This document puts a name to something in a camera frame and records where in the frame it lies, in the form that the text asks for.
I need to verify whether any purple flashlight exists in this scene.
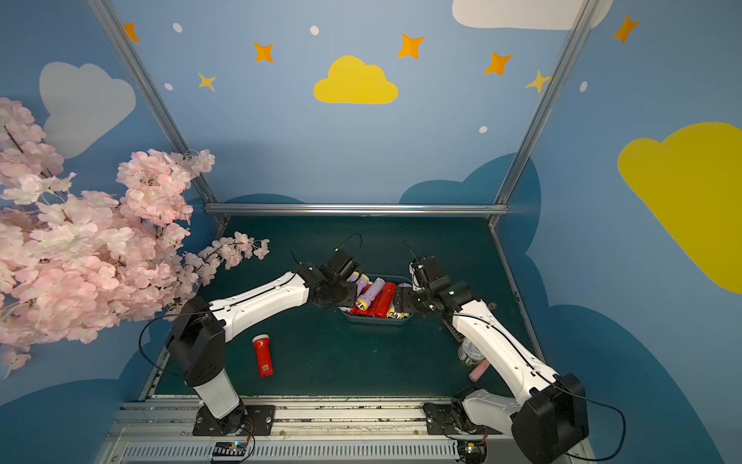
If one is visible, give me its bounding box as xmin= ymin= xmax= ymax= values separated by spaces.
xmin=355 ymin=278 xmax=386 ymax=312
xmin=348 ymin=271 xmax=370 ymax=297
xmin=386 ymin=309 xmax=411 ymax=320

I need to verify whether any blue plastic storage box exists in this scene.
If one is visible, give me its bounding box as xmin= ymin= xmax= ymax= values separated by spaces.
xmin=339 ymin=272 xmax=412 ymax=326

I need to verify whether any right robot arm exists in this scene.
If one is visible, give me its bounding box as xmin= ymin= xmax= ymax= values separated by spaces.
xmin=393 ymin=257 xmax=589 ymax=463

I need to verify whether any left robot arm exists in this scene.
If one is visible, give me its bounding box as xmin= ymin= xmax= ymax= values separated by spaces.
xmin=165 ymin=249 xmax=359 ymax=420

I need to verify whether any silver tin can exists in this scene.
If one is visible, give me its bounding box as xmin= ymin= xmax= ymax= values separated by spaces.
xmin=457 ymin=338 xmax=485 ymax=367

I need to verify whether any red white-headed flashlight left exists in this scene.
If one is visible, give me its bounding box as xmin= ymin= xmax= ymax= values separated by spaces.
xmin=252 ymin=334 xmax=274 ymax=378

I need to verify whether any right controller board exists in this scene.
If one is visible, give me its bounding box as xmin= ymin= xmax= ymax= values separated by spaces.
xmin=456 ymin=440 xmax=487 ymax=464

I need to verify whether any controller board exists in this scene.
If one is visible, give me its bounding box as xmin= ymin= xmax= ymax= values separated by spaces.
xmin=210 ymin=441 xmax=247 ymax=463
xmin=456 ymin=440 xmax=487 ymax=464

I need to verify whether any left controller board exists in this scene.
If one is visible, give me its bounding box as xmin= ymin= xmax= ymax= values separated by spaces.
xmin=210 ymin=441 xmax=247 ymax=463

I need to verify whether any pink cherry blossom tree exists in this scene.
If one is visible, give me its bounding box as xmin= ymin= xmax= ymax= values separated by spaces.
xmin=1 ymin=99 xmax=269 ymax=376

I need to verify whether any purple pink-handled spatula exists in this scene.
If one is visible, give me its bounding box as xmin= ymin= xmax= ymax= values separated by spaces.
xmin=469 ymin=359 xmax=490 ymax=383

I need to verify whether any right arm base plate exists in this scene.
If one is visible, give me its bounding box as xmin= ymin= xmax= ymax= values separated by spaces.
xmin=422 ymin=400 xmax=500 ymax=437

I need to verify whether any aluminium rail base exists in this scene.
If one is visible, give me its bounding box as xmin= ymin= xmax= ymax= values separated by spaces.
xmin=96 ymin=396 xmax=527 ymax=463

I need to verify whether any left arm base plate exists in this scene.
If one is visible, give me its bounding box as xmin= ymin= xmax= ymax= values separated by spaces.
xmin=192 ymin=404 xmax=276 ymax=437

